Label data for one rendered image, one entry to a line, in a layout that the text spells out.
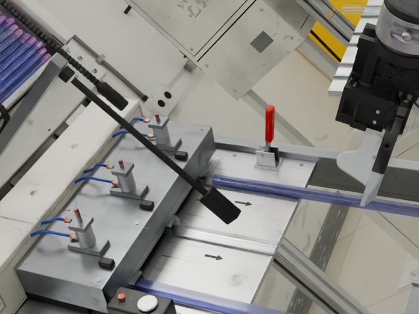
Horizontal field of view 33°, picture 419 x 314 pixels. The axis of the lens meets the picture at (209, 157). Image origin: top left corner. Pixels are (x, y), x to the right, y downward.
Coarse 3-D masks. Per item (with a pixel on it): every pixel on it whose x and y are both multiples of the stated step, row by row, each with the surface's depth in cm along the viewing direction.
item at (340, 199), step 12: (216, 180) 106; (228, 180) 105; (240, 180) 105; (252, 180) 104; (264, 192) 103; (276, 192) 102; (288, 192) 101; (300, 192) 100; (312, 192) 100; (324, 192) 100; (348, 204) 98; (372, 204) 96; (384, 204) 96; (396, 204) 95; (408, 204) 95
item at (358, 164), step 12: (372, 144) 85; (348, 156) 86; (360, 156) 85; (372, 156) 85; (348, 168) 86; (360, 168) 86; (360, 180) 86; (372, 180) 85; (372, 192) 85; (360, 204) 87
